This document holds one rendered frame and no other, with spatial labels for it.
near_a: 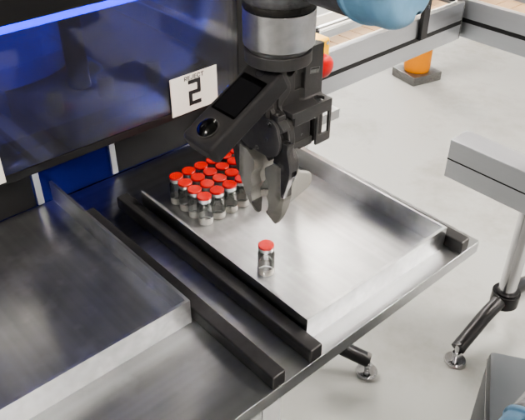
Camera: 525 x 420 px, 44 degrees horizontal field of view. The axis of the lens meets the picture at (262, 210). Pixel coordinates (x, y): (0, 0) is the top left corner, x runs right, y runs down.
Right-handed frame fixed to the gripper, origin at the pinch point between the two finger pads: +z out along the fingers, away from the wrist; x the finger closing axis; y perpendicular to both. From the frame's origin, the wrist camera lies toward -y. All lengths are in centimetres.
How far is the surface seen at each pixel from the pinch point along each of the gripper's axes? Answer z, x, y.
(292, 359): 10.3, -12.8, -7.0
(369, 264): 10.1, -8.1, 11.7
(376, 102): 99, 130, 192
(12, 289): 10.3, 18.7, -25.3
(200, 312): 8.4, -1.8, -11.3
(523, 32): 9, 21, 98
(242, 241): 10.2, 6.9, 2.4
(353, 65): 10, 36, 58
